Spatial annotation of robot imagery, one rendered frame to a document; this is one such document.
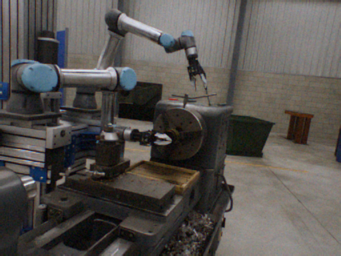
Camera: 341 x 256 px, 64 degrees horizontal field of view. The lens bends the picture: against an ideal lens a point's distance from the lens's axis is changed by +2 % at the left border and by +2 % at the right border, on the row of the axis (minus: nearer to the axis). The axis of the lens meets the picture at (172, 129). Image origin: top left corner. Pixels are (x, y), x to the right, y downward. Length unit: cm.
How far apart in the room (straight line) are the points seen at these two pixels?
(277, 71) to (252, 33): 183
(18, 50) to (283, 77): 1103
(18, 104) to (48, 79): 21
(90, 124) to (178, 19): 1042
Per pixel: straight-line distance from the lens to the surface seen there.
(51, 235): 95
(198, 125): 154
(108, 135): 105
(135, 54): 1196
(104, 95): 156
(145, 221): 94
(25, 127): 136
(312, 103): 1237
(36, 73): 123
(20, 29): 163
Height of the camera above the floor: 134
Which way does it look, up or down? 9 degrees down
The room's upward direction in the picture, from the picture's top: 6 degrees clockwise
